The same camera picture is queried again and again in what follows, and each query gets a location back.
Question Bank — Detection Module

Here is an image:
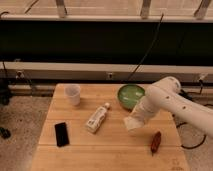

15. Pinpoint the red-brown small tool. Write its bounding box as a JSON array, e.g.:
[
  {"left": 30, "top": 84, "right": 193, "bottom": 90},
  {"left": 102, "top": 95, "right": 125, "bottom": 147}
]
[{"left": 150, "top": 131, "right": 161, "bottom": 154}]

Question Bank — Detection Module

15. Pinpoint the black object on floor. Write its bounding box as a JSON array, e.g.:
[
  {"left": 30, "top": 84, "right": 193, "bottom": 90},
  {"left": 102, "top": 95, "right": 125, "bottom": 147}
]
[{"left": 0, "top": 127, "right": 11, "bottom": 139}]

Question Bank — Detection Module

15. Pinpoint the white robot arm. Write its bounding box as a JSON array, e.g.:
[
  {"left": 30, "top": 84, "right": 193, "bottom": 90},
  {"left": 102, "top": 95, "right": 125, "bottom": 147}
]
[{"left": 124, "top": 76, "right": 213, "bottom": 137}]

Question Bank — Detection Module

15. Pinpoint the white plastic bottle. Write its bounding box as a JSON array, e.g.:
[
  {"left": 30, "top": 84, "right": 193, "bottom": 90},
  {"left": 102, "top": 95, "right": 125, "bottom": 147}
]
[{"left": 85, "top": 103, "right": 110, "bottom": 133}]

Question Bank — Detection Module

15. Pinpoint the black floor cable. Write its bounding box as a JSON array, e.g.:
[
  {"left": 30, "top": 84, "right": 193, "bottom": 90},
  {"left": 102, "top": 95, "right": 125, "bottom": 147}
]
[{"left": 175, "top": 88, "right": 213, "bottom": 150}]

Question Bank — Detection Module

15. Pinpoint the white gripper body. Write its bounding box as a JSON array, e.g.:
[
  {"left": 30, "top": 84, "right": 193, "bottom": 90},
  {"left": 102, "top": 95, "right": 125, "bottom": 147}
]
[{"left": 124, "top": 97, "right": 159, "bottom": 131}]

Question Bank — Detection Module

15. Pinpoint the metal wall rail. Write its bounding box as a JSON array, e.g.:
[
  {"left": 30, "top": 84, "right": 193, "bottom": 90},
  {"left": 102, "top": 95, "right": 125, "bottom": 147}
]
[{"left": 0, "top": 60, "right": 213, "bottom": 83}]

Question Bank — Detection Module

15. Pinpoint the green ceramic bowl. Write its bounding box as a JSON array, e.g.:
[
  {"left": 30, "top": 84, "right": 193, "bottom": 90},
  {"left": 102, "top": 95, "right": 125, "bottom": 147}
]
[{"left": 117, "top": 84, "right": 145, "bottom": 110}]

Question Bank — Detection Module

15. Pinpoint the black phone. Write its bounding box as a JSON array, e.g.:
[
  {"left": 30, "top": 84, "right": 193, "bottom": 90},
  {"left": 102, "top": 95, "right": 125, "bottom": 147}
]
[{"left": 55, "top": 122, "right": 69, "bottom": 147}]

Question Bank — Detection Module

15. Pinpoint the black hanging cable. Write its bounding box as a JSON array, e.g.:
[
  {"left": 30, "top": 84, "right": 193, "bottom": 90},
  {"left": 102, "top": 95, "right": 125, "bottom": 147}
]
[{"left": 126, "top": 13, "right": 165, "bottom": 82}]

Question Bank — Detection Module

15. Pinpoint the translucent plastic cup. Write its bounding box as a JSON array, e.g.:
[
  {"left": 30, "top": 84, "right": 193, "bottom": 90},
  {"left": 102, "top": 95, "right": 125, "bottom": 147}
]
[{"left": 64, "top": 84, "right": 81, "bottom": 106}]

